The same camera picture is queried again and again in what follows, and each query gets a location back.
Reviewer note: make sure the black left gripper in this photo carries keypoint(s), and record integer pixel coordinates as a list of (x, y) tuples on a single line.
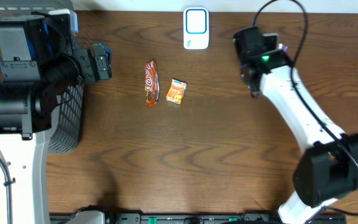
[(100, 63)]

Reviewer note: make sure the orange brown snack bar wrapper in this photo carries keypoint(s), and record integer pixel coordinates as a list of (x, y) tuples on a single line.
[(152, 86)]

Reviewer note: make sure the small orange snack box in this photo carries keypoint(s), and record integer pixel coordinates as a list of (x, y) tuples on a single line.
[(176, 91)]

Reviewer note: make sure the red purple snack bag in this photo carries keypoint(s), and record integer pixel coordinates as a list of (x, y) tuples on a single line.
[(283, 47)]

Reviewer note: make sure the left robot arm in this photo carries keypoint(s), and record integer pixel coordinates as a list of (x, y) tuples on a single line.
[(41, 67)]

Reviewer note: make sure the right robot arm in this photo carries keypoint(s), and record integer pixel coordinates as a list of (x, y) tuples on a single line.
[(328, 168)]

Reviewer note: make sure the white barcode scanner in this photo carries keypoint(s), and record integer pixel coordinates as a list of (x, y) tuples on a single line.
[(195, 28)]

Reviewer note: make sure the grey plastic mesh basket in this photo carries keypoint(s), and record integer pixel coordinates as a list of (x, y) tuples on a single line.
[(66, 119)]

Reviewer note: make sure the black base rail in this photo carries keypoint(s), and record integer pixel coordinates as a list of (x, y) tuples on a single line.
[(250, 217)]

